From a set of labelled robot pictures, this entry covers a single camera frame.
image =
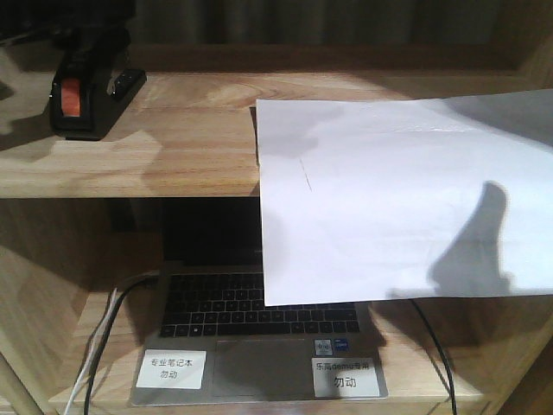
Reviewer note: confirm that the black stapler with orange button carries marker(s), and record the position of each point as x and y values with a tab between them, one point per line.
88	94

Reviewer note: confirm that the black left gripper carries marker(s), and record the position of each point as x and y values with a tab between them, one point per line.
71	24

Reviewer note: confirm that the white paper sheet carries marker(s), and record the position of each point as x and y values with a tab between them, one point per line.
410	198

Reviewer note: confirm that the wooden shelf unit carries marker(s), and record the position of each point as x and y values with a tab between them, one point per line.
190	132

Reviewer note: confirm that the white label sticker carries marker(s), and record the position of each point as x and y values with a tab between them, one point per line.
172	369
345	378

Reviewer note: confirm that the white label sticker right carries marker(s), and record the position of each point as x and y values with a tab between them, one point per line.
345	378

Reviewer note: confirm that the white label sticker left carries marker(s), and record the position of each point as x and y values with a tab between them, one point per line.
172	369

